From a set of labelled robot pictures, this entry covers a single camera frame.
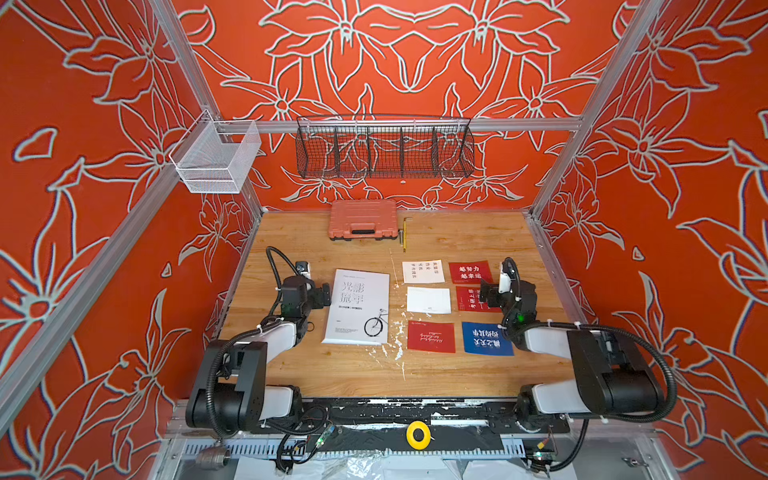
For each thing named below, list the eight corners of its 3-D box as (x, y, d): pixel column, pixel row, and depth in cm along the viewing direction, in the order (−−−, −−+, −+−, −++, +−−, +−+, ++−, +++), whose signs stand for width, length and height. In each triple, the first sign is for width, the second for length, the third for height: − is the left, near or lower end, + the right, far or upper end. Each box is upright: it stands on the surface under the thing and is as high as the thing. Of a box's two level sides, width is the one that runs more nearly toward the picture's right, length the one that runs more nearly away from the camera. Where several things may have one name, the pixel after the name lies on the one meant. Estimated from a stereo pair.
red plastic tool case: (328, 241, 111) (326, 233, 107) (333, 208, 123) (332, 199, 119) (397, 241, 111) (398, 232, 107) (396, 208, 123) (396, 199, 119)
